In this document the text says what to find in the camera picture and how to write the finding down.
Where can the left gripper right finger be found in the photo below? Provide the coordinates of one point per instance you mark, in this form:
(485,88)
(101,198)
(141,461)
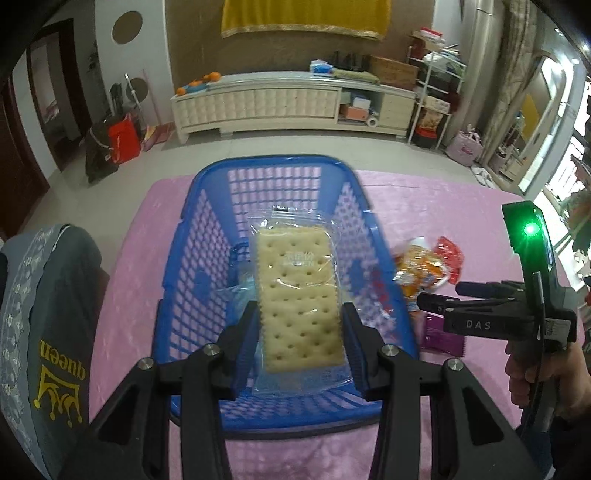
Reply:
(380,371)

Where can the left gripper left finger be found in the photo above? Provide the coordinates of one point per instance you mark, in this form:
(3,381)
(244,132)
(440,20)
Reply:
(220,370)

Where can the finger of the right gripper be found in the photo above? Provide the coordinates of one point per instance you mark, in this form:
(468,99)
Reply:
(435,303)
(489,290)

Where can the orange snack bag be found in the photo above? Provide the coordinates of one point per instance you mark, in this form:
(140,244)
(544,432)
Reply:
(413,272)

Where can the red silver snack pack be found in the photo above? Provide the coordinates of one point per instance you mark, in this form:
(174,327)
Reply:
(431,276)

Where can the cracker pack clear wrapper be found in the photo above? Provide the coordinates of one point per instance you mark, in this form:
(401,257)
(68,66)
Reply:
(296,272)

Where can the person's right hand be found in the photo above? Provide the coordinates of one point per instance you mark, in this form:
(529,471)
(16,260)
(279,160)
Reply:
(566,370)

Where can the purple snack packet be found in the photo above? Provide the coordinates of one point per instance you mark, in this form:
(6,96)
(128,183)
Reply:
(436,339)

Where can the small red snack pouch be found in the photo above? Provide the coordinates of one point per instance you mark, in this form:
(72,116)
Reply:
(452,256)

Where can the blue plastic basket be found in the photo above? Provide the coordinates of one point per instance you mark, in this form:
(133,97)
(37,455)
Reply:
(208,278)

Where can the white slippers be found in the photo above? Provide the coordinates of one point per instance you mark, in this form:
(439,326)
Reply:
(483,177)

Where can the pink tote bag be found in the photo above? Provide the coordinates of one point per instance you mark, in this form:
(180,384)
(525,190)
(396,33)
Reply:
(465,148)

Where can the grey queen cushion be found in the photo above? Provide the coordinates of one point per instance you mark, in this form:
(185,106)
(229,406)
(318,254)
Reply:
(51,292)

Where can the white metal shelf rack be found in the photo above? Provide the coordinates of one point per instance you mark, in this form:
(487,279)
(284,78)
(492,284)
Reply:
(439,80)

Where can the black bag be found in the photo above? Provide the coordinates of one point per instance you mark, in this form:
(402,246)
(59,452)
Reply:
(99,162)

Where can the cardboard box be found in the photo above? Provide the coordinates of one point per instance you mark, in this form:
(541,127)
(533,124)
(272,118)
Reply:
(394,73)

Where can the green folded towel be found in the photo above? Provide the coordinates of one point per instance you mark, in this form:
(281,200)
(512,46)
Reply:
(365,77)

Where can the white TV cabinet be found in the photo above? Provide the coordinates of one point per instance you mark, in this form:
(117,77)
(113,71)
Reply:
(290,100)

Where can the red bag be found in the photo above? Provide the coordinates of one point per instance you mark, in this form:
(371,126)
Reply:
(124,141)

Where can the dark wooden door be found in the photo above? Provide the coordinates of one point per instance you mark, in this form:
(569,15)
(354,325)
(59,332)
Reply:
(22,183)

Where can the oranges on cabinet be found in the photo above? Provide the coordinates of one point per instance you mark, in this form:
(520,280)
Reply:
(199,84)

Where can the standing fan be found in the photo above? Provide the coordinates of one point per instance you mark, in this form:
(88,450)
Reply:
(135,100)

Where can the yellow wall cloth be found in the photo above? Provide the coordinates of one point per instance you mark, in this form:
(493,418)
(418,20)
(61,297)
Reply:
(367,19)

